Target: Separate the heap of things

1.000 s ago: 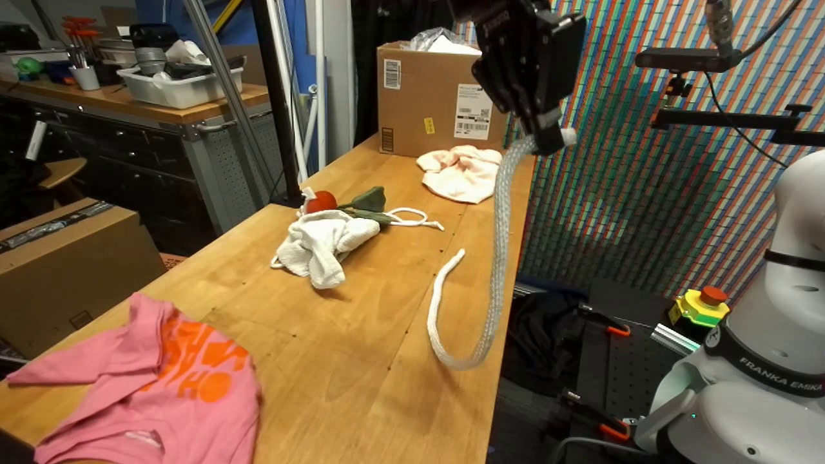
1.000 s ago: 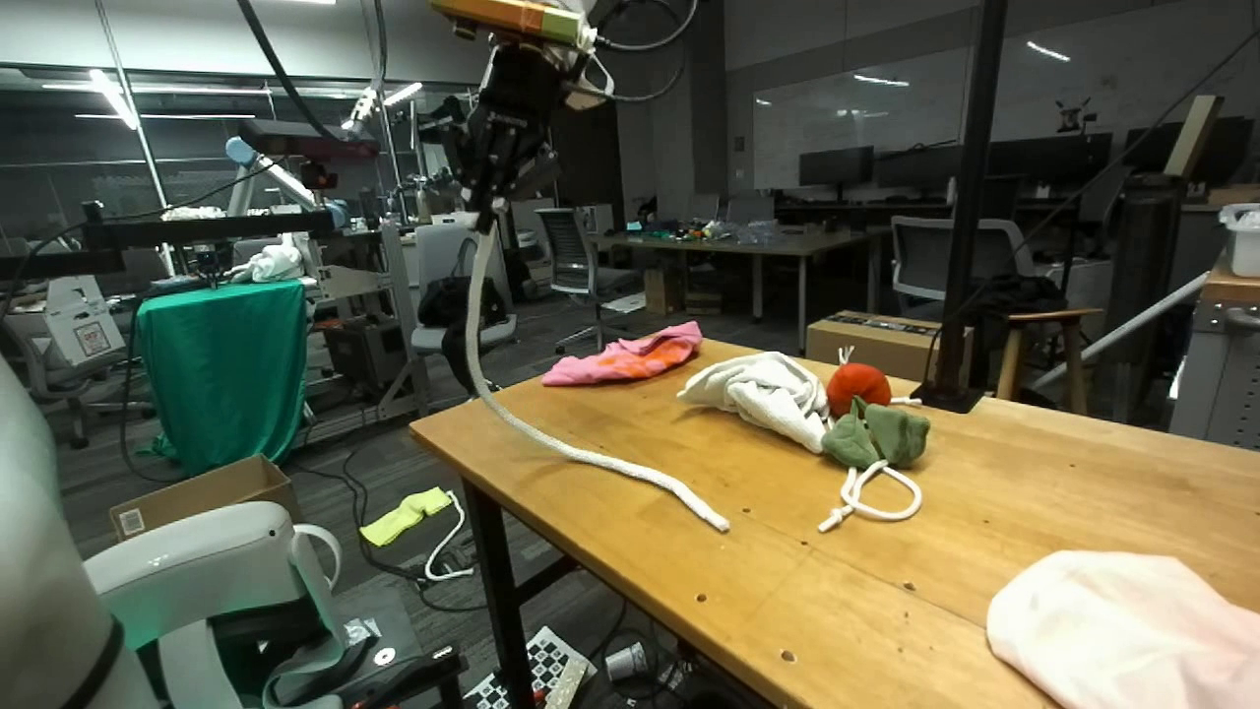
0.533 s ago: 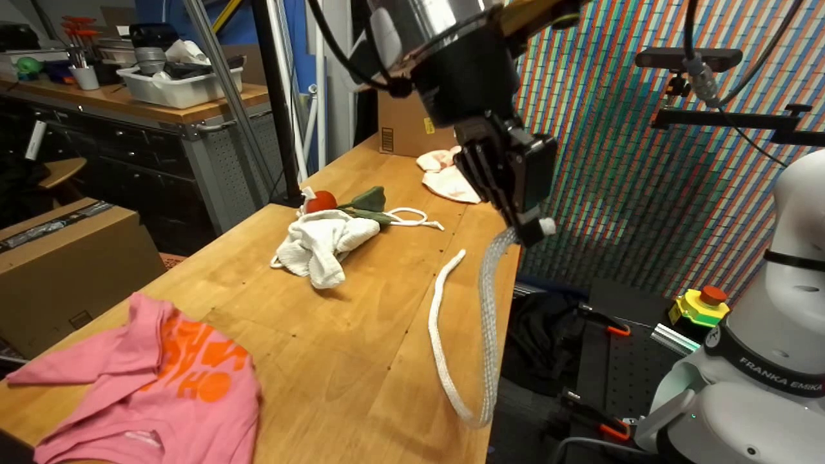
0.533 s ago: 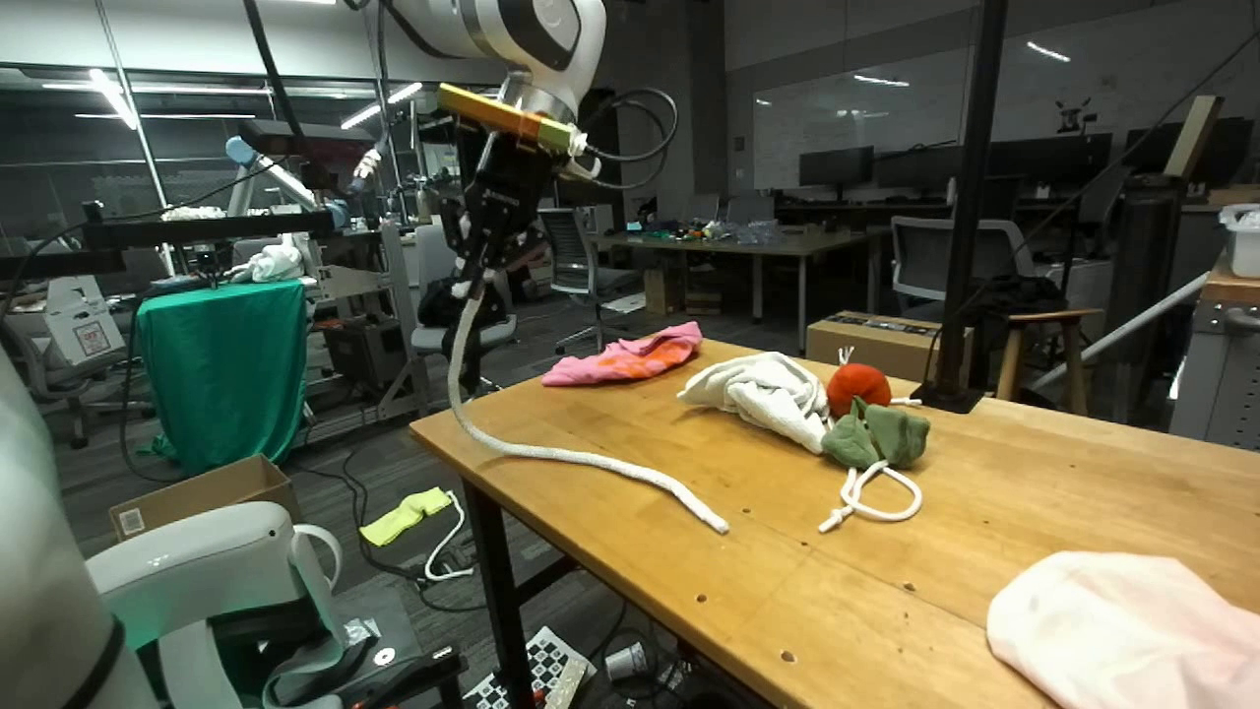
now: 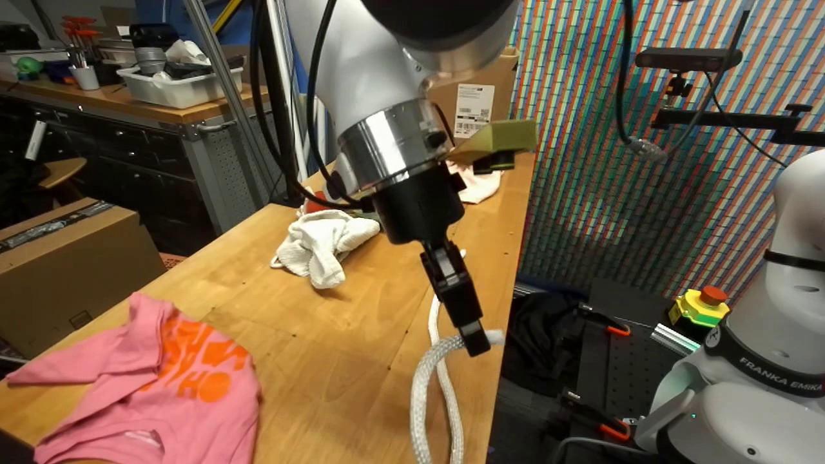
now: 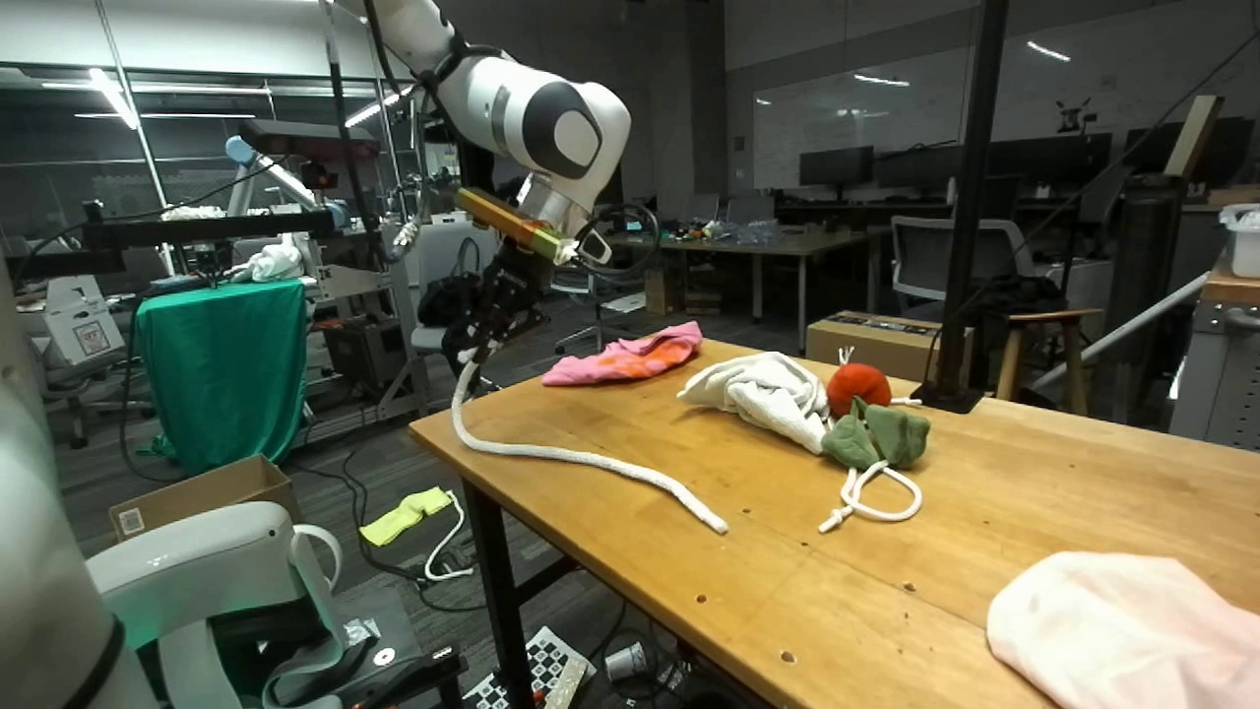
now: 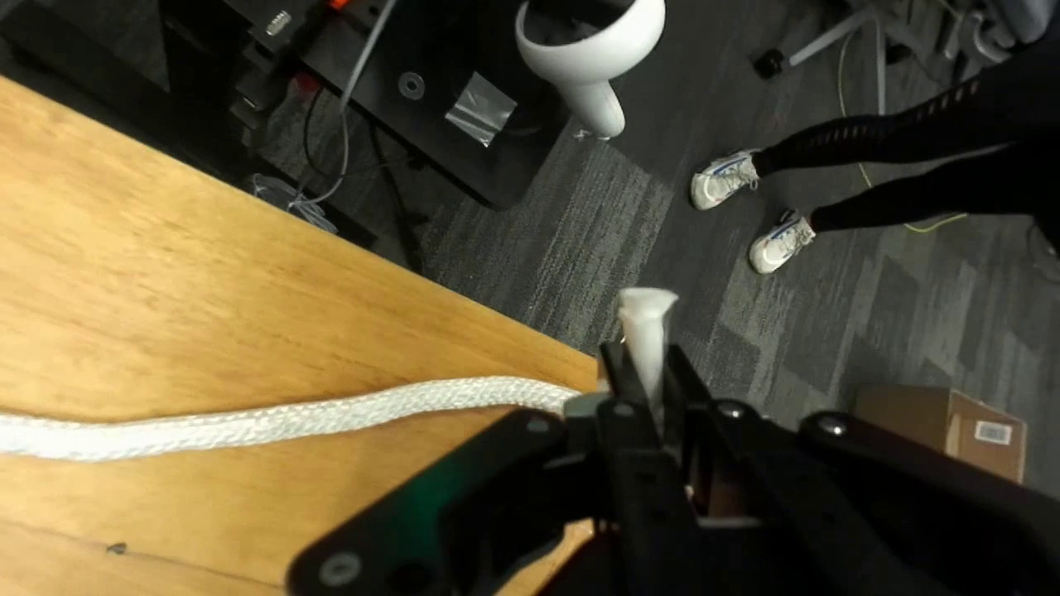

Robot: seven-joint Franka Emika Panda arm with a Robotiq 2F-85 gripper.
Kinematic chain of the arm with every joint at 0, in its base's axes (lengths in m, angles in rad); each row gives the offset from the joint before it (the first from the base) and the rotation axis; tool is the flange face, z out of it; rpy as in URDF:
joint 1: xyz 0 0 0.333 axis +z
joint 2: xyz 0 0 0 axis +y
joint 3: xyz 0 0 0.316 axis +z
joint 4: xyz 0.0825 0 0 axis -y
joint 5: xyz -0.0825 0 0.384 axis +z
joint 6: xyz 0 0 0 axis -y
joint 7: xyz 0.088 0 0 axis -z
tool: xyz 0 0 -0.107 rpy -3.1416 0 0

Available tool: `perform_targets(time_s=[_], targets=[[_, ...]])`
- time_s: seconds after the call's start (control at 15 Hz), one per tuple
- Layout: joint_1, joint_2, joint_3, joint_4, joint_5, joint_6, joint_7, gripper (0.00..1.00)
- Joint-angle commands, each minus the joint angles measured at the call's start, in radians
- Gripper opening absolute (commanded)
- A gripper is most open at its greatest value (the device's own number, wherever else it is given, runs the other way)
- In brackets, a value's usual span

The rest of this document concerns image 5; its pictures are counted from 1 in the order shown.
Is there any pink cloth orange print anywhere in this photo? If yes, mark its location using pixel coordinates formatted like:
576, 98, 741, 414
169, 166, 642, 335
2, 291, 262, 464

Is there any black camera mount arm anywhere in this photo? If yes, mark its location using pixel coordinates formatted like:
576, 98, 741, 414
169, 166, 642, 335
650, 72, 825, 149

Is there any thick white rope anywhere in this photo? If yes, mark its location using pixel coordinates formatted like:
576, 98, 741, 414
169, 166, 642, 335
408, 295, 508, 464

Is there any wooden top workbench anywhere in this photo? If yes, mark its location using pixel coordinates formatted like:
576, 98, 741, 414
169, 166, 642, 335
0, 75, 290, 236

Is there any wooden stool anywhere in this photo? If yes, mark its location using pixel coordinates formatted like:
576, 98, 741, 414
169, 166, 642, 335
34, 155, 90, 193

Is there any silver metal pole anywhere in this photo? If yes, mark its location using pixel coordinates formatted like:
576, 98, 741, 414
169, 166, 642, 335
179, 0, 277, 210

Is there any white cup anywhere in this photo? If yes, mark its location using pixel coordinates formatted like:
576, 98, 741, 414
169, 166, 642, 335
70, 61, 103, 93

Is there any black perforated board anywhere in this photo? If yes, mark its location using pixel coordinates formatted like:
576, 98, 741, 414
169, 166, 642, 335
574, 278, 691, 423

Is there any cardboard box white label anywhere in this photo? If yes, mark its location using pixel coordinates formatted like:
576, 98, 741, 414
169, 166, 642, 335
426, 50, 520, 146

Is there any white plastic bin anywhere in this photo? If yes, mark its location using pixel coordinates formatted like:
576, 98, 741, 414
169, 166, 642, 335
114, 63, 246, 111

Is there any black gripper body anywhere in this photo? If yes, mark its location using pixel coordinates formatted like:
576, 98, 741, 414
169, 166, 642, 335
372, 160, 468, 250

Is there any black fabric bag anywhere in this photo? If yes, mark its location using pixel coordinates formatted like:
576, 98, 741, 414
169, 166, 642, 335
506, 286, 604, 397

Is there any light pink cloth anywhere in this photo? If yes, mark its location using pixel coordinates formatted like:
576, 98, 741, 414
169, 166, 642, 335
453, 166, 506, 207

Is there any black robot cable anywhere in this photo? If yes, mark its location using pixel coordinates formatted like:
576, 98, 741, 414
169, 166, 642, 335
246, 0, 659, 215

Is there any stack of gray bowls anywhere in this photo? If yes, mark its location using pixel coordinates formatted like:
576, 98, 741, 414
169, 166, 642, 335
130, 45, 169, 77

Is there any yellow red emergency stop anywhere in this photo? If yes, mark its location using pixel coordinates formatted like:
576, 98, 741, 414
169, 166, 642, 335
668, 281, 731, 331

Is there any black vertical pole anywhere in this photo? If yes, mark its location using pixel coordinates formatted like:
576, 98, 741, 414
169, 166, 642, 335
246, 0, 303, 210

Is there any white terry towel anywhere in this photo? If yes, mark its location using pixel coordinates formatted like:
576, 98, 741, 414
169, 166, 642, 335
268, 207, 382, 291

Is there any black stereo camera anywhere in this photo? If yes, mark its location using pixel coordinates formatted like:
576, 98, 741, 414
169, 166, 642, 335
634, 46, 745, 75

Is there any olive wrist camera box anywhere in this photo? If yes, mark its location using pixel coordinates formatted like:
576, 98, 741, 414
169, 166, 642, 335
448, 116, 538, 175

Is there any orange black clamp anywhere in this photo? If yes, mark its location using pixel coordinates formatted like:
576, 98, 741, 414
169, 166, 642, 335
557, 389, 638, 448
574, 299, 637, 344

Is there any large plain cardboard box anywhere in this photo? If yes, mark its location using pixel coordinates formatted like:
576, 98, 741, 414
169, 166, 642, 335
0, 196, 169, 363

